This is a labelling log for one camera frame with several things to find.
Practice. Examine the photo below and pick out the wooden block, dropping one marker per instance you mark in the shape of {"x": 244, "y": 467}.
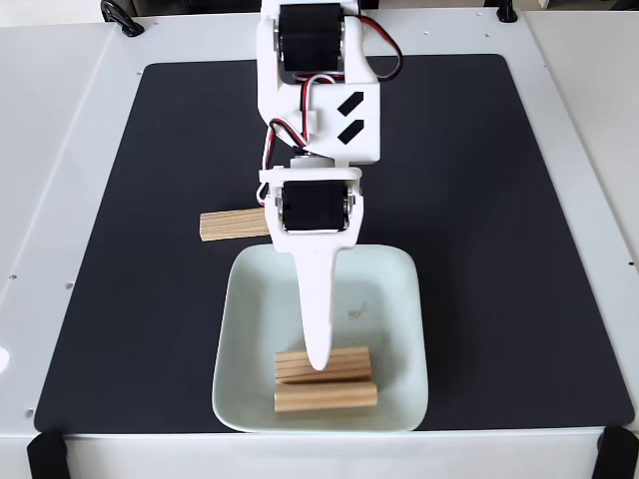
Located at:
{"x": 349, "y": 364}
{"x": 229, "y": 224}
{"x": 324, "y": 397}

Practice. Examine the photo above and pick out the pale green square plate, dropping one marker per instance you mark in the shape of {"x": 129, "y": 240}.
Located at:
{"x": 259, "y": 309}

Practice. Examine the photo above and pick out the black table mat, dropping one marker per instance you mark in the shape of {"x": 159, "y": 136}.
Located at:
{"x": 474, "y": 249}

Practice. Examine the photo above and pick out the black table clamp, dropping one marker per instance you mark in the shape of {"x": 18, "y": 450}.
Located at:
{"x": 506, "y": 12}
{"x": 122, "y": 17}

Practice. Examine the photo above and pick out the black corner bracket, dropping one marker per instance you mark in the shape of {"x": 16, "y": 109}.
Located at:
{"x": 619, "y": 454}
{"x": 46, "y": 456}

